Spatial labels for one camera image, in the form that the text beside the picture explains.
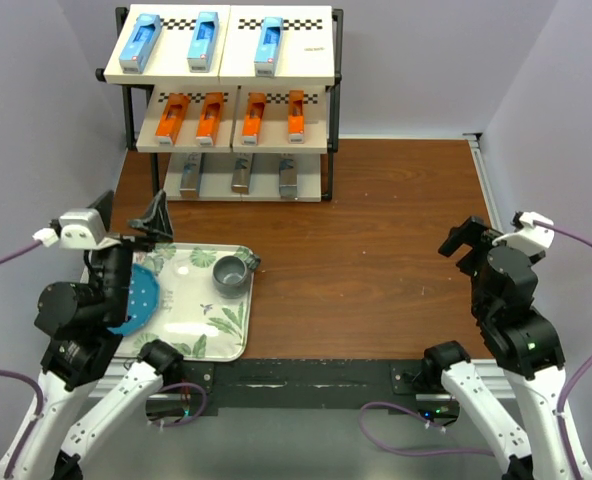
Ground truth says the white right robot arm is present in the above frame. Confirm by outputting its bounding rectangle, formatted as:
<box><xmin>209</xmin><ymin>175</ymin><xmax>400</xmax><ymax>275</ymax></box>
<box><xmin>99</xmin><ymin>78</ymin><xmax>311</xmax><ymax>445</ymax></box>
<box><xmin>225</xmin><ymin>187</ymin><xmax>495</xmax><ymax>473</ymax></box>
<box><xmin>421</xmin><ymin>212</ymin><xmax>592</xmax><ymax>479</ymax></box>

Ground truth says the grey ceramic mug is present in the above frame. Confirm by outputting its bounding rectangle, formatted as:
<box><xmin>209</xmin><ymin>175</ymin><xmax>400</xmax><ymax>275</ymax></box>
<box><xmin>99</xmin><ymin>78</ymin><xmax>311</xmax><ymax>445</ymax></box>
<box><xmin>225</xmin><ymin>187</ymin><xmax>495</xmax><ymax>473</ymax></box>
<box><xmin>212</xmin><ymin>252</ymin><xmax>261</xmax><ymax>299</ymax></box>

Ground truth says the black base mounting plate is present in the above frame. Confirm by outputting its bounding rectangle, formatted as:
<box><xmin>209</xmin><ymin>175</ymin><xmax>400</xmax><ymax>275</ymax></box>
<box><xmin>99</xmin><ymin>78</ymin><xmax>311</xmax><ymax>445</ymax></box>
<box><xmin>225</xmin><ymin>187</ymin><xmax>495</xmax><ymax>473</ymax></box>
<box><xmin>165</xmin><ymin>359</ymin><xmax>460</xmax><ymax>421</ymax></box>

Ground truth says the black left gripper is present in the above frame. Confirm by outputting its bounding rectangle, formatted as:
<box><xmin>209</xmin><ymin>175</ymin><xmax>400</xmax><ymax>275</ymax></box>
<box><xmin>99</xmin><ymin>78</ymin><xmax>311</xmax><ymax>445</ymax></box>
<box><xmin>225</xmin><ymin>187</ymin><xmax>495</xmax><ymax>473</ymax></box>
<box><xmin>88</xmin><ymin>189</ymin><xmax>173</xmax><ymax>321</ymax></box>

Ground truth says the metallic blue toothpaste box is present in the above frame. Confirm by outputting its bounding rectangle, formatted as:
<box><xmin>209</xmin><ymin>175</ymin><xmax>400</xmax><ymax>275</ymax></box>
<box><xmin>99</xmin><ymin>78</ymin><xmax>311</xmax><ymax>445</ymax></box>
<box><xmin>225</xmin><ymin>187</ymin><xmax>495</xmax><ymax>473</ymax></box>
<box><xmin>278</xmin><ymin>154</ymin><xmax>298</xmax><ymax>200</ymax></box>

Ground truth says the silver blue toothpaste box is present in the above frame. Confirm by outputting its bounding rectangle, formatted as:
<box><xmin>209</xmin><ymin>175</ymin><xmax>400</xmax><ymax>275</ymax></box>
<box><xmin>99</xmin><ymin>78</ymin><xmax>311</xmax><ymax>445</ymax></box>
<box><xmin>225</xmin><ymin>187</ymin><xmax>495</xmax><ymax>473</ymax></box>
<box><xmin>231</xmin><ymin>153</ymin><xmax>254</xmax><ymax>195</ymax></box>
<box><xmin>179</xmin><ymin>153</ymin><xmax>203</xmax><ymax>199</ymax></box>

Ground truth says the orange toothpaste box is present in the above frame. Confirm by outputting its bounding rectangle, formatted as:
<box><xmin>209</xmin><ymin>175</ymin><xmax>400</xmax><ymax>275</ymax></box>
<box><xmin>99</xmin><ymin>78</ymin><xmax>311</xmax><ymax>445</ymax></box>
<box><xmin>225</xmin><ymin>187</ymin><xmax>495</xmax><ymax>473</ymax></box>
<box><xmin>288</xmin><ymin>90</ymin><xmax>305</xmax><ymax>144</ymax></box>
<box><xmin>196</xmin><ymin>92</ymin><xmax>225</xmax><ymax>147</ymax></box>
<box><xmin>241</xmin><ymin>92</ymin><xmax>266</xmax><ymax>145</ymax></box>
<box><xmin>155</xmin><ymin>93</ymin><xmax>190</xmax><ymax>146</ymax></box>

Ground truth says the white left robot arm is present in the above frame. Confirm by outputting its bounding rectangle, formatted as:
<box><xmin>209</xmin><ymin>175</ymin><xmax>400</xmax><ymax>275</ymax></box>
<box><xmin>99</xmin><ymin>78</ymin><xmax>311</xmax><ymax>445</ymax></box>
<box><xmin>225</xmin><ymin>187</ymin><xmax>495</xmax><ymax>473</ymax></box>
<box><xmin>0</xmin><ymin>190</ymin><xmax>183</xmax><ymax>479</ymax></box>

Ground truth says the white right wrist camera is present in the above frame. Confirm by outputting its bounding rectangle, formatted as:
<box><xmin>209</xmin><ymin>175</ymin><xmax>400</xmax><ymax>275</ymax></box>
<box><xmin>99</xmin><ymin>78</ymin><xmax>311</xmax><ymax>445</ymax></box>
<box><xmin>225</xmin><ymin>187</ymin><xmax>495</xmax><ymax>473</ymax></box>
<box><xmin>492</xmin><ymin>211</ymin><xmax>555</xmax><ymax>257</ymax></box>

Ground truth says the teal dotted plate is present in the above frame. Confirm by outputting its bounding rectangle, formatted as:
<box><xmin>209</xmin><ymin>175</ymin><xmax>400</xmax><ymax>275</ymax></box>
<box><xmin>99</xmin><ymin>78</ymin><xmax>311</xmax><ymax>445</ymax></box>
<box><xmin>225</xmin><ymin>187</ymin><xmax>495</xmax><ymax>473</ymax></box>
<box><xmin>109</xmin><ymin>264</ymin><xmax>161</xmax><ymax>336</ymax></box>

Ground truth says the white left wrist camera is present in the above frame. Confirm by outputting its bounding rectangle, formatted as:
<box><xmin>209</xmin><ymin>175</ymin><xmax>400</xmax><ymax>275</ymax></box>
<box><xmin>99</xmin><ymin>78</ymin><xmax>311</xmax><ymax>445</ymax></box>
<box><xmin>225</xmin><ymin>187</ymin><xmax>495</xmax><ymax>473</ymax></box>
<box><xmin>32</xmin><ymin>208</ymin><xmax>107</xmax><ymax>250</ymax></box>

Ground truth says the leaf-patterned white tray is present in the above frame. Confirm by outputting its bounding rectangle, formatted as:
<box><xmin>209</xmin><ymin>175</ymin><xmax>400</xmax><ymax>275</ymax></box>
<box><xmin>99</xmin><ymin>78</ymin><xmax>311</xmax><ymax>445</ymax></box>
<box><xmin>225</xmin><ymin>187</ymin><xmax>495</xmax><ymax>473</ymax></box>
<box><xmin>115</xmin><ymin>243</ymin><xmax>252</xmax><ymax>362</ymax></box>

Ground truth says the black frame three-tier shelf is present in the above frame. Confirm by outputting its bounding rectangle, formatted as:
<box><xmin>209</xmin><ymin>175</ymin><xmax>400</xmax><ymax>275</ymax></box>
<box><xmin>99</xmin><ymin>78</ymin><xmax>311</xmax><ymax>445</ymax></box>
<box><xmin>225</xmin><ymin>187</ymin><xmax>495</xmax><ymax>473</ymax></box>
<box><xmin>96</xmin><ymin>4</ymin><xmax>343</xmax><ymax>202</ymax></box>

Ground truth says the light blue toothpaste box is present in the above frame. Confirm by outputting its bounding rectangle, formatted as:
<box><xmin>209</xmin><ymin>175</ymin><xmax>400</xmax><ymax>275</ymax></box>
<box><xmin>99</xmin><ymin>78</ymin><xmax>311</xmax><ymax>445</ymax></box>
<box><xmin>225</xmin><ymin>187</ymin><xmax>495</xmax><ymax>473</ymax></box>
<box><xmin>254</xmin><ymin>17</ymin><xmax>283</xmax><ymax>77</ymax></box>

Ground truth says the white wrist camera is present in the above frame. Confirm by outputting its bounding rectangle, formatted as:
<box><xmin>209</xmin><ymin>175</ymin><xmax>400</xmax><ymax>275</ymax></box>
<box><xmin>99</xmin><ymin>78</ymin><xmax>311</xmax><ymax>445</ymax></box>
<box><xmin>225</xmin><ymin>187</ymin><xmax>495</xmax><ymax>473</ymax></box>
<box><xmin>32</xmin><ymin>208</ymin><xmax>107</xmax><ymax>250</ymax></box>
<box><xmin>492</xmin><ymin>211</ymin><xmax>555</xmax><ymax>257</ymax></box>

